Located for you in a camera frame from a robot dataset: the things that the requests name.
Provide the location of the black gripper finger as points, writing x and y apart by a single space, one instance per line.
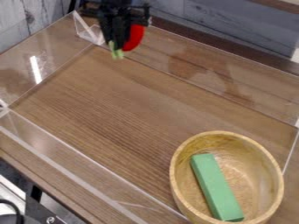
115 26

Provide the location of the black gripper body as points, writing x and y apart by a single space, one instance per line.
135 13

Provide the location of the red toy strawberry green stem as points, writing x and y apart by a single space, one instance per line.
137 34

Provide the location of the wooden bowl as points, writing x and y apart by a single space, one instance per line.
252 171

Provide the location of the green rectangular block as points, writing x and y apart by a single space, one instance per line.
221 198

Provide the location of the black metal stand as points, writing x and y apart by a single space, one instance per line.
37 210

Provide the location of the clear acrylic enclosure wall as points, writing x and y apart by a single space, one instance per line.
93 124

